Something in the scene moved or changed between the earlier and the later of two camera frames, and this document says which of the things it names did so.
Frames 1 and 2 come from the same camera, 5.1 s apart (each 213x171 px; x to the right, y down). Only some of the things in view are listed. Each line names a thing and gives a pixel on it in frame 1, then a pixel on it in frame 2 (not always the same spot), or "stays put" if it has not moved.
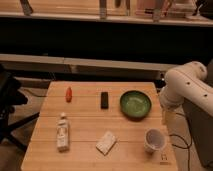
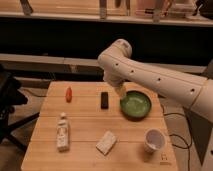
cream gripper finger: [170, 118] to [121, 91]
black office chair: [11, 96] stays put
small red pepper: [69, 94] stays put
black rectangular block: [104, 100] stays put
